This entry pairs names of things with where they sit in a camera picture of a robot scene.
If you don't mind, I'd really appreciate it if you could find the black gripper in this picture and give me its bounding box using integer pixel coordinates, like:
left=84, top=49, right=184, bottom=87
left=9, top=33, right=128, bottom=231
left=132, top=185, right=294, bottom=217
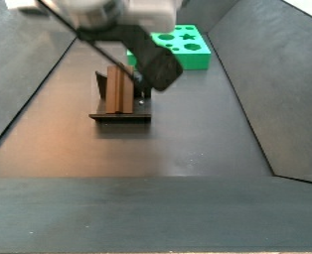
left=77, top=25, right=183, bottom=99

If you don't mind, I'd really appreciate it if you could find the brown star prism block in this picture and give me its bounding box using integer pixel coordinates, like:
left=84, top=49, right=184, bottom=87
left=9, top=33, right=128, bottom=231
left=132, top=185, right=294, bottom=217
left=105, top=65, right=133, bottom=114

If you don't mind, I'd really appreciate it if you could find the dark grey curved fixture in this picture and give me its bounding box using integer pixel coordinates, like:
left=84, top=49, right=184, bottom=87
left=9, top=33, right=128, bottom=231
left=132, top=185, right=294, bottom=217
left=88, top=72, right=151, bottom=122

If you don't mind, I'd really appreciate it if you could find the green foam shape board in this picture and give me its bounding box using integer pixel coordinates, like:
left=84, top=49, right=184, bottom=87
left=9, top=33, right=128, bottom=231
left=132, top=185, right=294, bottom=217
left=125, top=24, right=212, bottom=71

